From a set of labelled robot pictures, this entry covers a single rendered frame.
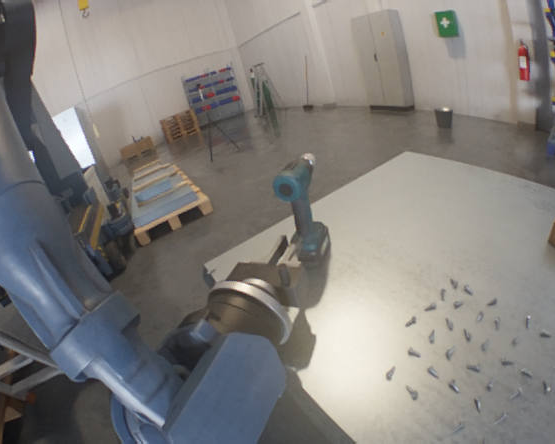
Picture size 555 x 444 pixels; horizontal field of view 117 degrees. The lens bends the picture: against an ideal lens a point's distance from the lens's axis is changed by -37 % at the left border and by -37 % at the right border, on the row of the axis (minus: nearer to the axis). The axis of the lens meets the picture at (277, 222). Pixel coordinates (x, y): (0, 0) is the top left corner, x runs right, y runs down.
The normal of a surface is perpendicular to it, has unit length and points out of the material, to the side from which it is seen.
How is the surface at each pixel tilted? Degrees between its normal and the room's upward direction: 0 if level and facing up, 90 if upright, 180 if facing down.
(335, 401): 0
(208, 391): 59
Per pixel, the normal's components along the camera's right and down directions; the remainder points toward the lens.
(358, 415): -0.24, -0.84
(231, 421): 0.64, -0.44
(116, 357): 0.81, 0.00
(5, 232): 0.43, -0.22
